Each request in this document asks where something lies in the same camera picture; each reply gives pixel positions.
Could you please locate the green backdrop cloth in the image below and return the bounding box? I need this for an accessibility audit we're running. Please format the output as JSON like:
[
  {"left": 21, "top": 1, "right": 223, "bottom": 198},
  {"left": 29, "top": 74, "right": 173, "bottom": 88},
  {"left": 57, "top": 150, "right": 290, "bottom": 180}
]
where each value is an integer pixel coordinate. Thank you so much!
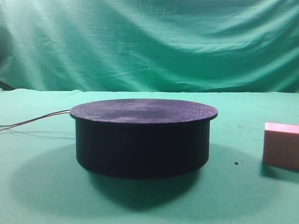
[{"left": 0, "top": 0, "right": 299, "bottom": 92}]

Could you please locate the red wire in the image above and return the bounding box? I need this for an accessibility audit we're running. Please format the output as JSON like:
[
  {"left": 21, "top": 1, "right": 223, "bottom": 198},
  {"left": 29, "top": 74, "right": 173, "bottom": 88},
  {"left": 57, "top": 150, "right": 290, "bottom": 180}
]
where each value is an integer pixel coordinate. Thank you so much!
[{"left": 0, "top": 110, "right": 71, "bottom": 128}]

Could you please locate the black round turntable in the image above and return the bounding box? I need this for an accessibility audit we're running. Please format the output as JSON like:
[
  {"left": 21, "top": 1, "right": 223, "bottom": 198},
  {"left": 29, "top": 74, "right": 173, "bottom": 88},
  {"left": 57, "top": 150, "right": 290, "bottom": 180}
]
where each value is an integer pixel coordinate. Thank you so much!
[{"left": 70, "top": 98, "right": 218, "bottom": 179}]

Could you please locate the black wire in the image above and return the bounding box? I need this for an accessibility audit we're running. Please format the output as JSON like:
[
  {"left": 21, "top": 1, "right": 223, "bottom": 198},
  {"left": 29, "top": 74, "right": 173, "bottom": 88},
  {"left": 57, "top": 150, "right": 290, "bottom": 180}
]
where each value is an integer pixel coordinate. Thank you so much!
[{"left": 0, "top": 112, "right": 71, "bottom": 131}]

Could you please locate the pink cube block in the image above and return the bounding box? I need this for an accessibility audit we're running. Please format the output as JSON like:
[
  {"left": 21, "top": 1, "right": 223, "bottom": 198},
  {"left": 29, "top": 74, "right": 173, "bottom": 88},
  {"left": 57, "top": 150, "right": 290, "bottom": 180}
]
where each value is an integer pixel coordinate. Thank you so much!
[{"left": 263, "top": 122, "right": 299, "bottom": 170}]

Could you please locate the green table cloth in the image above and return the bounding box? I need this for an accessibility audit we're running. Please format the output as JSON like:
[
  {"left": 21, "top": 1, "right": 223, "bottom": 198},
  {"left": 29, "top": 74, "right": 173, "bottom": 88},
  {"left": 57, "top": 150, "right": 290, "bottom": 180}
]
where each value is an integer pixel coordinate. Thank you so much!
[{"left": 0, "top": 89, "right": 299, "bottom": 224}]

